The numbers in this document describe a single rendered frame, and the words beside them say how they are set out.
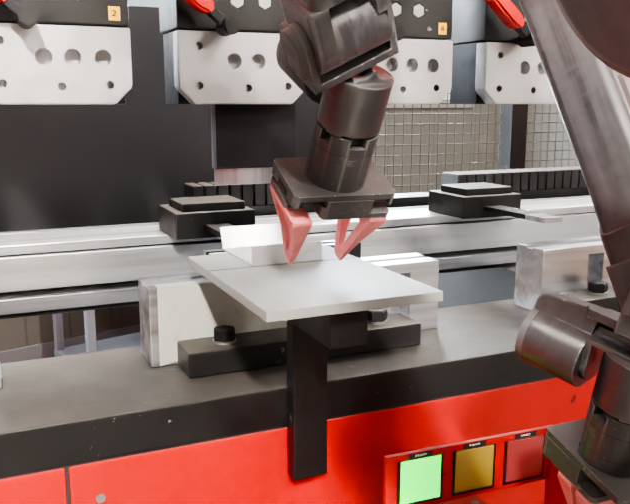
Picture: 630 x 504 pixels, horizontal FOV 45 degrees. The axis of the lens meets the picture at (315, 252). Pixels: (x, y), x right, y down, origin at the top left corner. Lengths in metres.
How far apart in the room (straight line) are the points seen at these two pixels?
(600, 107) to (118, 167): 0.91
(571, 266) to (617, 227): 0.51
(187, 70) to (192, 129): 0.57
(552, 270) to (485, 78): 0.30
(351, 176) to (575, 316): 0.23
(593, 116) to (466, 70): 0.39
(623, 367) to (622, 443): 0.07
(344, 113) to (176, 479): 0.42
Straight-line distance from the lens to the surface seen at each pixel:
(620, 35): 0.27
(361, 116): 0.65
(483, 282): 1.49
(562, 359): 0.69
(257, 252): 0.84
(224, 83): 0.87
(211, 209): 1.12
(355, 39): 0.61
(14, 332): 3.60
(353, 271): 0.81
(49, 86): 0.83
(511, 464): 0.85
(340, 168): 0.67
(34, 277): 1.13
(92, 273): 1.14
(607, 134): 0.69
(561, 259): 1.16
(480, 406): 0.98
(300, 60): 0.61
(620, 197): 0.68
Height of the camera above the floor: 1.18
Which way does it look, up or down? 11 degrees down
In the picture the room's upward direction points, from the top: straight up
